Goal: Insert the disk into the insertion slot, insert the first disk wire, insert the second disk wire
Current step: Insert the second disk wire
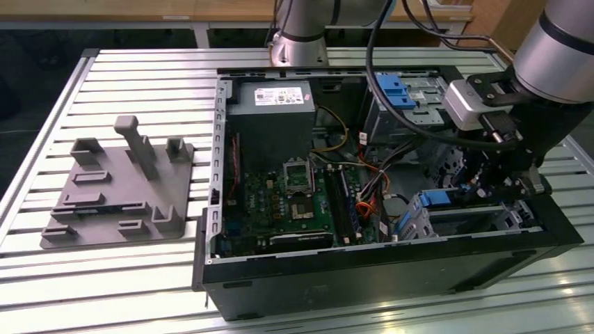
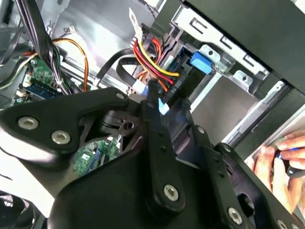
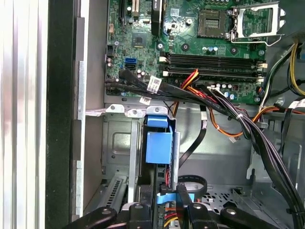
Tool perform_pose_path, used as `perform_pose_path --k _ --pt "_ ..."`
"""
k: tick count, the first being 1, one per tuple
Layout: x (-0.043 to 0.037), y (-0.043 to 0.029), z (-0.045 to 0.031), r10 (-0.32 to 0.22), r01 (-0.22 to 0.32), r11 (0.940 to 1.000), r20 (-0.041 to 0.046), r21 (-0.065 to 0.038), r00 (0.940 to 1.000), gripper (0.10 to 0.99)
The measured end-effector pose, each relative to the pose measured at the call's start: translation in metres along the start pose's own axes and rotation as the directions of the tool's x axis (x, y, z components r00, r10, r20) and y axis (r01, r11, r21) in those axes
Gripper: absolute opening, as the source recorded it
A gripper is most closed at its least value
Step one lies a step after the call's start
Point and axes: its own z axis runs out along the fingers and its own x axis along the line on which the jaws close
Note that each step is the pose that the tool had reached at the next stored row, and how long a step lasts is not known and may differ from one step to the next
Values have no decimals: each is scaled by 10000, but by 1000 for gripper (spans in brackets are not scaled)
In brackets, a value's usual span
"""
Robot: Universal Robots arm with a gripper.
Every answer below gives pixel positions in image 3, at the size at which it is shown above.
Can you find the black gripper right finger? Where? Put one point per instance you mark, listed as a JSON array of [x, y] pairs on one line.
[[202, 217]]

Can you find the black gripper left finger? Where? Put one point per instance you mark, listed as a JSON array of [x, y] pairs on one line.
[[138, 217]]

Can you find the hard disk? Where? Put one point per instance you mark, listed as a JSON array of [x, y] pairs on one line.
[[158, 148]]

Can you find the metal disk bay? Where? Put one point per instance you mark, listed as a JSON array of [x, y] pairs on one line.
[[119, 143]]

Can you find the black RAM slot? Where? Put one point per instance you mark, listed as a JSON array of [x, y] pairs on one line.
[[226, 75], [226, 69], [214, 56], [214, 62]]

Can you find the black expansion slot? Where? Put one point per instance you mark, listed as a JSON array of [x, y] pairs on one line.
[[122, 9]]

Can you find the white expansion slot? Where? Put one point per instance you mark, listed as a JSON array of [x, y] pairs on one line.
[[136, 6]]

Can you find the metal optical drive cage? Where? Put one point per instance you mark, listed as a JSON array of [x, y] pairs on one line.
[[289, 162]]

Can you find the black PC case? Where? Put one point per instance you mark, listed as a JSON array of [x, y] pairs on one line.
[[59, 95]]

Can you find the blue SATA port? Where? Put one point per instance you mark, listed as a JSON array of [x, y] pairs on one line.
[[130, 62]]

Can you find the black chipset chip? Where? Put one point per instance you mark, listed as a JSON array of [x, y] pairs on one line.
[[140, 39]]

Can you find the CPU socket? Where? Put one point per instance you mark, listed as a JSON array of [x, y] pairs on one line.
[[212, 23]]

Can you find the green motherboard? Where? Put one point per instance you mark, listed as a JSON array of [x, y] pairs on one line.
[[140, 19]]

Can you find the black graphics card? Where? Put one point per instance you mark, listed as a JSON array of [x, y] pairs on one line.
[[157, 16]]

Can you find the metal socket cover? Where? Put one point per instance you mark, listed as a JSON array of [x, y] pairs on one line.
[[277, 21]]

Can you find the dark grey power supply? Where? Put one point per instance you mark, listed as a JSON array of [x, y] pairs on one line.
[[293, 19]]

